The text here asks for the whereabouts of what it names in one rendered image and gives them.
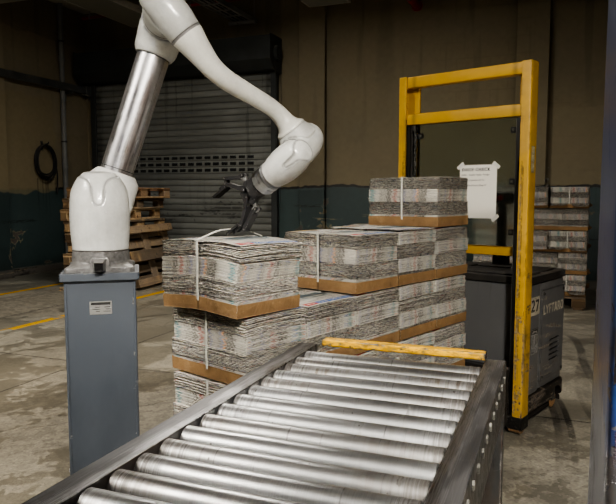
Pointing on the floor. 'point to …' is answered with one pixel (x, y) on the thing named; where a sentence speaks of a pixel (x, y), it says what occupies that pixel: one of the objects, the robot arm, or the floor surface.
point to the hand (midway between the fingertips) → (224, 213)
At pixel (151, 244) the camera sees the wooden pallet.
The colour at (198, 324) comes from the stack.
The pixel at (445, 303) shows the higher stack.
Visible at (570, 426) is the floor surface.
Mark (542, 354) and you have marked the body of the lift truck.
